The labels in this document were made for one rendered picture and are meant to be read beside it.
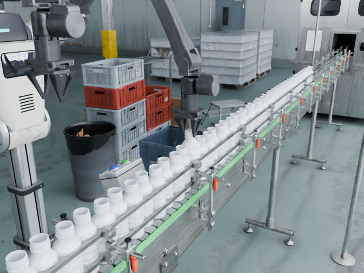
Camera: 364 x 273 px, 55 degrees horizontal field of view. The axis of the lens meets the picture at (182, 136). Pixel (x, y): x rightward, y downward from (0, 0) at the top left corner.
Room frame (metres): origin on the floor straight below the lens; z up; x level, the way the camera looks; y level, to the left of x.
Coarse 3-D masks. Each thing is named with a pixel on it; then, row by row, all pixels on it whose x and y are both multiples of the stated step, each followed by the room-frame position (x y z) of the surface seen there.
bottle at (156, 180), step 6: (150, 168) 0.94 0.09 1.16; (156, 168) 0.93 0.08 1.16; (150, 174) 0.93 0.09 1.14; (156, 174) 0.93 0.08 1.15; (150, 180) 0.93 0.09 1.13; (156, 180) 0.93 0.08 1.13; (162, 180) 0.94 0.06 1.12; (156, 186) 0.92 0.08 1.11; (162, 192) 0.93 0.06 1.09; (156, 198) 0.92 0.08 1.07; (162, 198) 0.93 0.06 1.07; (156, 204) 0.92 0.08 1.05; (162, 204) 0.93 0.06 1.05; (156, 210) 0.92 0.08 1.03; (156, 216) 0.92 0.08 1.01; (162, 216) 0.93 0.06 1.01
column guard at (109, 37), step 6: (102, 30) 11.16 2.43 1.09; (108, 30) 11.05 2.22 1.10; (114, 30) 11.25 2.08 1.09; (102, 36) 11.17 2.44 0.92; (108, 36) 11.05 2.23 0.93; (114, 36) 11.24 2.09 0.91; (102, 42) 11.18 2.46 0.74; (108, 42) 11.06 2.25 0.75; (114, 42) 11.22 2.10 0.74; (102, 48) 11.19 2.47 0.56; (108, 48) 11.07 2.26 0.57; (114, 48) 11.21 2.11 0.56; (108, 54) 11.08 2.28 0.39; (114, 54) 11.19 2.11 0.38
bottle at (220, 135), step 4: (216, 124) 1.36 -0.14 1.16; (220, 124) 1.37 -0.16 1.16; (216, 128) 1.34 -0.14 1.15; (220, 128) 1.34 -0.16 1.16; (216, 132) 1.34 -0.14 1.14; (220, 132) 1.34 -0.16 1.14; (220, 136) 1.33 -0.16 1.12; (224, 136) 1.33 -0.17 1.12; (220, 140) 1.32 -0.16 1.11; (224, 144) 1.33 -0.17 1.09; (220, 148) 1.32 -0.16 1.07; (224, 148) 1.33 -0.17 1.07; (220, 152) 1.32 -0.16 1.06; (224, 152) 1.33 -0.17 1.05; (220, 156) 1.33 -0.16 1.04; (224, 160) 1.34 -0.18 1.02; (220, 164) 1.33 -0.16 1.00
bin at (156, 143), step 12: (156, 132) 1.90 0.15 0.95; (168, 132) 2.02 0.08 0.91; (180, 132) 1.99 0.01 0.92; (144, 144) 1.75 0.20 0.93; (156, 144) 1.71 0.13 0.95; (168, 144) 2.02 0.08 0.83; (180, 144) 1.99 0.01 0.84; (144, 156) 1.75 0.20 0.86; (156, 156) 1.71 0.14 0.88; (168, 156) 1.67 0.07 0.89
